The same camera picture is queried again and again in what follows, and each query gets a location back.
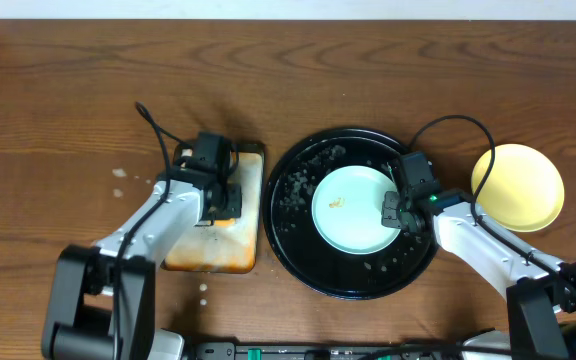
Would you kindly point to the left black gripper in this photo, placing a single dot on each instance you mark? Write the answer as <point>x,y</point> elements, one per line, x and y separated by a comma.
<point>229,208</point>

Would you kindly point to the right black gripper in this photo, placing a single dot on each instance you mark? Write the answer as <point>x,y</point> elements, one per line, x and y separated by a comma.
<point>389,217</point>

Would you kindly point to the orange sponge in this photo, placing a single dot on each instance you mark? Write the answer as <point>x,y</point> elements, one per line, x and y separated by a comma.
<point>223,223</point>

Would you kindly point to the light blue plate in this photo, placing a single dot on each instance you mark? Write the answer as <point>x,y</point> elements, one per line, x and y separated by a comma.
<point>346,210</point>

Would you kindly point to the yellow plate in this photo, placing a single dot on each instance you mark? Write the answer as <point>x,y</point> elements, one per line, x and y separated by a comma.
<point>523,190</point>

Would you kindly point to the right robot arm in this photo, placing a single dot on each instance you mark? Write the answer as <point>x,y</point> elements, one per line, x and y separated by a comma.
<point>539,289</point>

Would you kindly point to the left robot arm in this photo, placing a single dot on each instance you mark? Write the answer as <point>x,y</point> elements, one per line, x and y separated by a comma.
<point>102,302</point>

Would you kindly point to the black rectangular soapy tray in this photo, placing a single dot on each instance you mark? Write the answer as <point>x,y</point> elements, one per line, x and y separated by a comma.
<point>232,249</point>

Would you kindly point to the black round tray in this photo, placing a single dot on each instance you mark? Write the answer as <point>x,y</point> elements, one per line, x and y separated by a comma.
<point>299,246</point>

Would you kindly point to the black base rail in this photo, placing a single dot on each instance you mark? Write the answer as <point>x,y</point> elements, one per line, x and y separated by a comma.
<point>231,351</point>

